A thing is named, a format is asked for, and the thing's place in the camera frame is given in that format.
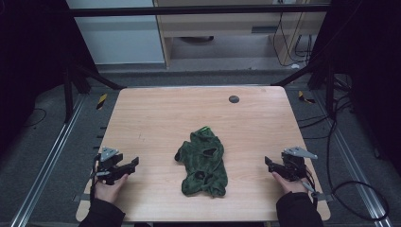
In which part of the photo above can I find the black metal stand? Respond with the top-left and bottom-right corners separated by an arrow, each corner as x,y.
62,60 -> 127,125
270,53 -> 351,119

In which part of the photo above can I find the light wooden desk unit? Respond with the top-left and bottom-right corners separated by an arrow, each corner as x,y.
152,0 -> 329,69

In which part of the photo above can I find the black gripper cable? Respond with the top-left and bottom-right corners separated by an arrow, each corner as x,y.
89,153 -> 102,206
299,168 -> 320,210

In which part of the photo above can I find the dark green crumpled garment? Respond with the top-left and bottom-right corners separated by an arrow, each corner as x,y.
174,126 -> 229,199

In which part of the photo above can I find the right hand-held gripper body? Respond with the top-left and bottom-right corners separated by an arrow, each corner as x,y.
281,146 -> 319,183

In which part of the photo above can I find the black looped floor cable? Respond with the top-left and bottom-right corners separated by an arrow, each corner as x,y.
325,116 -> 391,222

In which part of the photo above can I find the thin black floor cable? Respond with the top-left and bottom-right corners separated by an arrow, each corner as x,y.
22,107 -> 47,129

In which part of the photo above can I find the black curtain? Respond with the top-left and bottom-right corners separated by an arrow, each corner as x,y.
0,0 -> 98,159
310,0 -> 401,178

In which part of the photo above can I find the aluminium floor rail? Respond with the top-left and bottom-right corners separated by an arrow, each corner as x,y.
9,94 -> 88,227
311,91 -> 395,227

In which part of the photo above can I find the person's right hand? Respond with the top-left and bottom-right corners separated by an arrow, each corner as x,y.
271,171 -> 312,196

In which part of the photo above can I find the black hanging cables bundle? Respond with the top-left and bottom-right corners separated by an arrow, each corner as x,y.
271,0 -> 315,68

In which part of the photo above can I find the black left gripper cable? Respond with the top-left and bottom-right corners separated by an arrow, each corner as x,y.
89,153 -> 102,206

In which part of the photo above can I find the person's left hand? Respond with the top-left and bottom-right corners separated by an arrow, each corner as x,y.
94,173 -> 130,204

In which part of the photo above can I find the white cabinet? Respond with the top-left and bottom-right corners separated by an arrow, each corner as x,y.
65,0 -> 166,65

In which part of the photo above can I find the black horizontal frame bar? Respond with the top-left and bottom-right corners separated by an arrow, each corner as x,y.
64,3 -> 332,18

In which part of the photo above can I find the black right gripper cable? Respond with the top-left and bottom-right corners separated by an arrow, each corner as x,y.
299,168 -> 320,210

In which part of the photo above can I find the yellow black striped tape marker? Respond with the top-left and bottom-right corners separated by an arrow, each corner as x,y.
96,93 -> 109,111
297,90 -> 317,105

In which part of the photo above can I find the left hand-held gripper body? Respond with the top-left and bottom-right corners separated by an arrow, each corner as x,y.
93,146 -> 125,186

